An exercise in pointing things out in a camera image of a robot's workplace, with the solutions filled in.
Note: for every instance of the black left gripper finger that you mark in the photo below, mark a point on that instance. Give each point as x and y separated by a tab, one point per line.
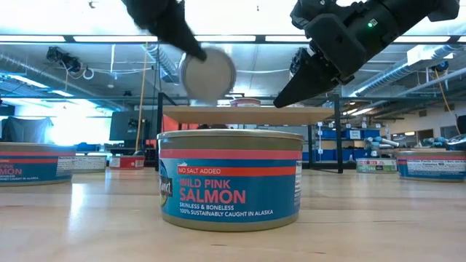
185	41

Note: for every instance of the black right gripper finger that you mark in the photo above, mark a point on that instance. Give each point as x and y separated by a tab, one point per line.
309	85

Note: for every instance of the blue Wild Planet salmon can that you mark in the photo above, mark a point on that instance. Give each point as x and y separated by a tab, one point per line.
32	167
433	167
245	103
229	189

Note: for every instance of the grey blue background robot arm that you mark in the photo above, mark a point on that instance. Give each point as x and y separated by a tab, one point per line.
380	142
433	141

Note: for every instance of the wooden shelf with black legs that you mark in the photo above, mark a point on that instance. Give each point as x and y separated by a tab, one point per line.
255	115

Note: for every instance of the red labelled seafood can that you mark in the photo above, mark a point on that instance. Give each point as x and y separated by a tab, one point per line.
127	162

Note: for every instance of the rack with blue bins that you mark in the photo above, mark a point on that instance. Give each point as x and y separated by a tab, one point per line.
327	154

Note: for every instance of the white ceiling light fixture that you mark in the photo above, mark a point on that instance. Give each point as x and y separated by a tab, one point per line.
429	54

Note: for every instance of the black monitor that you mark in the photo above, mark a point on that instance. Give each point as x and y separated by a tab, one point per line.
125	127

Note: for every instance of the black blue ceiling device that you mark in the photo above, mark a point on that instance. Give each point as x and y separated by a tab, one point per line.
441	66

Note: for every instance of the black round object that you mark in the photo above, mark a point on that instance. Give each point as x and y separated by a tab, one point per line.
457	142

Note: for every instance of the grey draped cloth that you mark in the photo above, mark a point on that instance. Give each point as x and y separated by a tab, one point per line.
25	129

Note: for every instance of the narrow silver spiral duct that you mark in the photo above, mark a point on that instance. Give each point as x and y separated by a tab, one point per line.
164	62

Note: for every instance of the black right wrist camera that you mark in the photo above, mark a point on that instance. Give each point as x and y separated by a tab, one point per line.
316	11

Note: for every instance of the large silver ceiling duct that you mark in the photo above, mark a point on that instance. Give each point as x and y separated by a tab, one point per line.
393	72

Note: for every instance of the black aluminium rig frame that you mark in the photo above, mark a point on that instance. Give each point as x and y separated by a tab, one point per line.
418	39

